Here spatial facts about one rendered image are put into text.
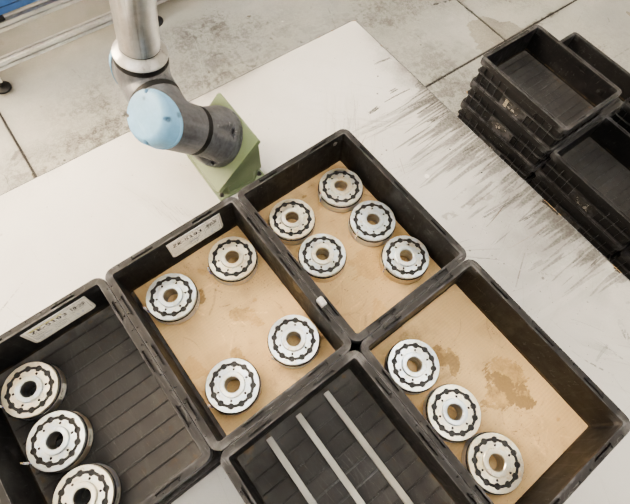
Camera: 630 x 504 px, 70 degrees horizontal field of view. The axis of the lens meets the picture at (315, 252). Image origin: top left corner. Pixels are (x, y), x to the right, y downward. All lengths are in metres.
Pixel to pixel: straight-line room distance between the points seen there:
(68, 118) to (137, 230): 1.36
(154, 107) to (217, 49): 1.64
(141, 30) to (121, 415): 0.74
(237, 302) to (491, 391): 0.54
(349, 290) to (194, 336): 0.33
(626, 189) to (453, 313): 1.14
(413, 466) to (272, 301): 0.42
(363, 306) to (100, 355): 0.54
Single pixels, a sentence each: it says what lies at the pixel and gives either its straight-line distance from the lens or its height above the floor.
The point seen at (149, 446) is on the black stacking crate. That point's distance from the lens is 0.96.
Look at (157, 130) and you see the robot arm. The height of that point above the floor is 0.98.
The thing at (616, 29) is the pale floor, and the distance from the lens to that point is 3.30.
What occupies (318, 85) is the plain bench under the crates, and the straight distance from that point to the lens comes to 1.46.
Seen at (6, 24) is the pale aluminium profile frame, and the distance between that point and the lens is 2.61.
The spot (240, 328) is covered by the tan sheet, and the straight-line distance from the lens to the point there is 0.95.
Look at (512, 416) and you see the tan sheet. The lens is 1.01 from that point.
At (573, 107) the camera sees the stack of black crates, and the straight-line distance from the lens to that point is 1.97.
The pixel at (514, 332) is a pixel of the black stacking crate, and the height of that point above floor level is 0.87.
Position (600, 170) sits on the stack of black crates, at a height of 0.38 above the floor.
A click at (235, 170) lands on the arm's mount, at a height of 0.80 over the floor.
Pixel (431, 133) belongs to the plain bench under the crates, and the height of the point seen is 0.70.
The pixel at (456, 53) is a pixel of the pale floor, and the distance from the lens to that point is 2.75.
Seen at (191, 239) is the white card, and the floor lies 0.89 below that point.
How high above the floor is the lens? 1.75
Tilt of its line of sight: 66 degrees down
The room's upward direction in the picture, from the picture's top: 5 degrees clockwise
